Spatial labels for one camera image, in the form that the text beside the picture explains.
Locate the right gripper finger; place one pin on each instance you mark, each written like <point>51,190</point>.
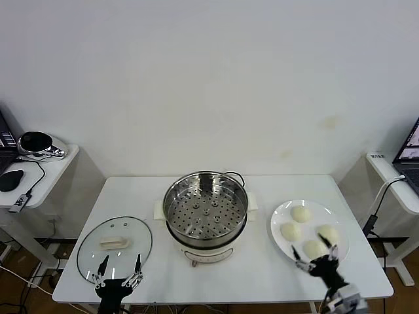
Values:
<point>331,250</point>
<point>299,260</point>

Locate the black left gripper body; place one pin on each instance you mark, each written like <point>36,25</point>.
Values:
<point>111,289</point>

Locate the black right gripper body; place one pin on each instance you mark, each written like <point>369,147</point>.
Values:
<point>325,271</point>

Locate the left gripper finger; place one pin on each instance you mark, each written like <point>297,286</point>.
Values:
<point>104,265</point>
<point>137,265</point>

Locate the white steamed baozi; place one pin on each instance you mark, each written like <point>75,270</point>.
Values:
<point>312,249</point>
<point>300,214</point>
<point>331,231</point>
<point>290,231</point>

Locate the steel steamer pot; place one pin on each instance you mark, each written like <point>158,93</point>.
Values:
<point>209,254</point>

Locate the stainless steel steamer basket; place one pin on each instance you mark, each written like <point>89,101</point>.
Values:
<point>183,199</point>

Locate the white round plate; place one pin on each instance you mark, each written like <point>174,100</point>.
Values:
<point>324,209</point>

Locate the black power adapter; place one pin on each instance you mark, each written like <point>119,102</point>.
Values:
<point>370,225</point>

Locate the white side table with label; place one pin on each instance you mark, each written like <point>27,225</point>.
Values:
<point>402,196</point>

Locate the white side table with mouse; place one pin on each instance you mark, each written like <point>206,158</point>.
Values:
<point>49,176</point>

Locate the small white label sticker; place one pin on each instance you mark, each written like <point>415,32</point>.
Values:
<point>377,156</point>

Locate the grey laptop with white plug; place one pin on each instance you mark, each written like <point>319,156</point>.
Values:
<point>409,170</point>

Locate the shiny chrome rounded object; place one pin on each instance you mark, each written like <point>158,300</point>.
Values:
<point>49,152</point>

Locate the black computer mouse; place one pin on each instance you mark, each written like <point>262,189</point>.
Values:
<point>11,180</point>

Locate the black laptop beside chrome object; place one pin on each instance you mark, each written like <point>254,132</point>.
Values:
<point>5,157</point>

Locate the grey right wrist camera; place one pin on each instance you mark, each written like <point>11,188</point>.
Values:
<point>348,299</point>

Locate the wall socket with plug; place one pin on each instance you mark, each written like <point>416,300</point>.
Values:
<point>54,220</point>

